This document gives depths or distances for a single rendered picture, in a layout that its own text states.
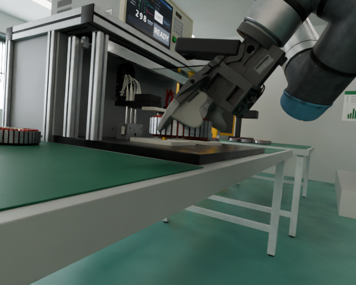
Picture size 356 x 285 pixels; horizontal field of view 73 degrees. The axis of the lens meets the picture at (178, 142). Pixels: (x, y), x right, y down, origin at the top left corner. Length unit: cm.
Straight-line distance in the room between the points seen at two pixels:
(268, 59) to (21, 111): 80
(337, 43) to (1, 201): 40
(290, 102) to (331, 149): 552
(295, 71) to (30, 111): 76
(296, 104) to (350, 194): 15
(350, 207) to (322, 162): 554
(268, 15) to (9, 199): 36
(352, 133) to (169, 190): 574
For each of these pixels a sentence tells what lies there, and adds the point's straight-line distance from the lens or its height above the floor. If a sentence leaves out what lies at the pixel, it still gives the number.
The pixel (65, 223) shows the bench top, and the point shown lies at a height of 74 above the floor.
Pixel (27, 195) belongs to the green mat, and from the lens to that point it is 24.
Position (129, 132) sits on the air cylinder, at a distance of 81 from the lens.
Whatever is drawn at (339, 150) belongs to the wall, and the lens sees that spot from 596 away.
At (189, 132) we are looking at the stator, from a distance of 39.
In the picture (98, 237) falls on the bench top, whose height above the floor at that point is 71.
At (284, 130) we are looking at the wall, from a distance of 600.
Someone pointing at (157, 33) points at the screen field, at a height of 116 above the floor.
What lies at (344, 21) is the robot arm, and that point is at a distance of 40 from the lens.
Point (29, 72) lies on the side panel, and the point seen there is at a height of 96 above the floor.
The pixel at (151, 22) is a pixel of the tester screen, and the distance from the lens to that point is 95.
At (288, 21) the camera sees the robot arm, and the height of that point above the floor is 97.
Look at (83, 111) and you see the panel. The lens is 85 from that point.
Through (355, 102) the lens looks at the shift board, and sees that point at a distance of 604.
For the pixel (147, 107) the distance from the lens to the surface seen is 77.
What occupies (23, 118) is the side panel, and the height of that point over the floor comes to 81.
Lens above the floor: 81
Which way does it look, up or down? 3 degrees down
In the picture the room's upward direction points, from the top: 5 degrees clockwise
